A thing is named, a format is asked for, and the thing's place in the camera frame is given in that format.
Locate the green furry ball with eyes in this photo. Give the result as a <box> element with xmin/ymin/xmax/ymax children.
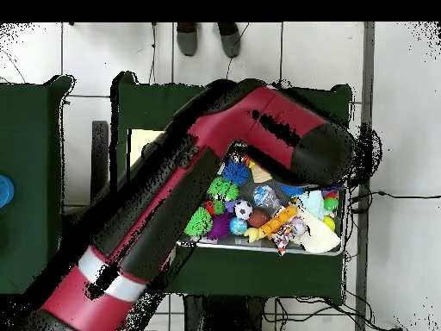
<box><xmin>183</xmin><ymin>207</ymin><xmax>214</xmax><ymax>239</ymax></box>

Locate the green spiky ball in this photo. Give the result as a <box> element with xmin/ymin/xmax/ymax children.
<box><xmin>208</xmin><ymin>176</ymin><xmax>240</xmax><ymax>203</ymax></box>

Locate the clear plastic packet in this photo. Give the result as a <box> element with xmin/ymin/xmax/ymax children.
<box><xmin>252</xmin><ymin>184</ymin><xmax>283</xmax><ymax>213</ymax></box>

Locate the blue spiky ball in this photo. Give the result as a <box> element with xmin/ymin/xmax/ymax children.
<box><xmin>223</xmin><ymin>161</ymin><xmax>251</xmax><ymax>186</ymax></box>

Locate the globe print ball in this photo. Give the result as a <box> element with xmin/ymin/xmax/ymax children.
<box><xmin>229</xmin><ymin>216</ymin><xmax>249</xmax><ymax>236</ymax></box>

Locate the purple spiky ball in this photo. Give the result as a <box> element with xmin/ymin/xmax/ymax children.
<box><xmin>208</xmin><ymin>212</ymin><xmax>234</xmax><ymax>242</ymax></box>

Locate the black and white soccer ball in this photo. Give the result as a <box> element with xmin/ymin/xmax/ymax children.
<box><xmin>233</xmin><ymin>199</ymin><xmax>254</xmax><ymax>222</ymax></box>

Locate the black cable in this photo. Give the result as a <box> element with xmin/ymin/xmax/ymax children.
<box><xmin>347</xmin><ymin>189</ymin><xmax>441</xmax><ymax>208</ymax></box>

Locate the light teal knitted cloth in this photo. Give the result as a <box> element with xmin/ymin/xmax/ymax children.
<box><xmin>299</xmin><ymin>189</ymin><xmax>326</xmax><ymax>222</ymax></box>

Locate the blue round disc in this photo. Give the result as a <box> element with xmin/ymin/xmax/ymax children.
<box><xmin>0</xmin><ymin>174</ymin><xmax>15</xmax><ymax>209</ymax></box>

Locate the shallow clear mesh bin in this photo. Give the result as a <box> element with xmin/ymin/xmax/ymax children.
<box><xmin>175</xmin><ymin>180</ymin><xmax>350</xmax><ymax>258</ymax></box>

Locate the person's foot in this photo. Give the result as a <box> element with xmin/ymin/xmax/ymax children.
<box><xmin>176</xmin><ymin>22</ymin><xmax>200</xmax><ymax>57</ymax></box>
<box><xmin>218</xmin><ymin>22</ymin><xmax>243</xmax><ymax>59</ymax></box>

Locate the dark green table cloth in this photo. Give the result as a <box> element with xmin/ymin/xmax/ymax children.
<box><xmin>0</xmin><ymin>74</ymin><xmax>78</xmax><ymax>299</ymax></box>
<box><xmin>109</xmin><ymin>71</ymin><xmax>355</xmax><ymax>306</ymax></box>

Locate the orange toy building block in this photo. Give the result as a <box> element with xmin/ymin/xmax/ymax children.
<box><xmin>260</xmin><ymin>203</ymin><xmax>299</xmax><ymax>240</ymax></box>

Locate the wooden box with three holes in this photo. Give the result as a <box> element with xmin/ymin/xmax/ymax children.
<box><xmin>126</xmin><ymin>128</ymin><xmax>177</xmax><ymax>272</ymax></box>

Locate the cream knitted cloth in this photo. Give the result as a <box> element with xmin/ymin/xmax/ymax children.
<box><xmin>297</xmin><ymin>209</ymin><xmax>342</xmax><ymax>255</ymax></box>

